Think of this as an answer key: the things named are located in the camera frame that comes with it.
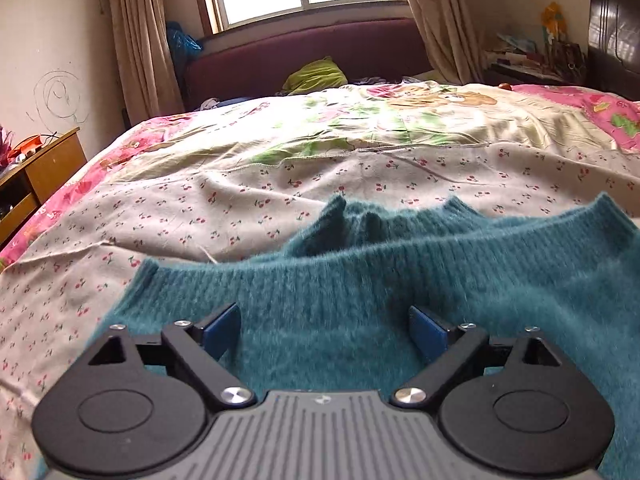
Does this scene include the pink cartoon print pillow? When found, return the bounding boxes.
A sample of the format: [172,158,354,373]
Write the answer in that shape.
[512,84,640,155]

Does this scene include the maroon padded sofa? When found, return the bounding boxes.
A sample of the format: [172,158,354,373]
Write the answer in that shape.
[182,17,433,111]

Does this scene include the cherry print bedsheet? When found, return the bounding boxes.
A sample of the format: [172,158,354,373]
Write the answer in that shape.
[0,140,640,480]

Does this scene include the pile of dark clothes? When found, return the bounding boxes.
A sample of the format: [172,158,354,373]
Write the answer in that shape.
[350,75,417,87]

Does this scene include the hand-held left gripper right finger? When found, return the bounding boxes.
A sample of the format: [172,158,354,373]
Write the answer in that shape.
[390,305,566,407]

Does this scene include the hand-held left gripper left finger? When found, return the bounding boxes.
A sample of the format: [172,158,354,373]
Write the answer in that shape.
[87,302,256,408]

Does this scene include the yellow toy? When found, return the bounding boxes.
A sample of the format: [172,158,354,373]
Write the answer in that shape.
[541,1,569,45]

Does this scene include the dark wooden headboard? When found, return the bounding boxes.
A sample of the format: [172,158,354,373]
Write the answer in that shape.
[586,0,640,103]

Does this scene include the pile of books and papers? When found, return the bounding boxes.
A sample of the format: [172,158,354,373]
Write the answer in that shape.
[484,32,552,77]

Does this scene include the beige curtain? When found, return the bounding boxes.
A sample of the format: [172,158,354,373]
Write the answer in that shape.
[392,0,481,86]
[102,0,187,128]

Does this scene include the wooden side cabinet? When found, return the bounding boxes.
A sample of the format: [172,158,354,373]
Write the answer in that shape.
[0,127,89,247]

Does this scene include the cartoon bear print quilt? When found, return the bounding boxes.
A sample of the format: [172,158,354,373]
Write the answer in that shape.
[0,82,640,271]

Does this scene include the green cloth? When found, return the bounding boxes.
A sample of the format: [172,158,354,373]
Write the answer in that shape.
[281,56,348,96]

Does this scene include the brown handbag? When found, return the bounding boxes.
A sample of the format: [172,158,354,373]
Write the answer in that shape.
[549,41,587,84]

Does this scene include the blue plastic bag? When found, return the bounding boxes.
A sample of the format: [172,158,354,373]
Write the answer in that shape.
[166,21,203,76]

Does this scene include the teal knit sweater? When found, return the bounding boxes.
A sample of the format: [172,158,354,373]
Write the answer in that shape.
[97,192,640,480]

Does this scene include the orange red item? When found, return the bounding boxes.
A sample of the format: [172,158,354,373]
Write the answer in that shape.
[14,134,45,157]

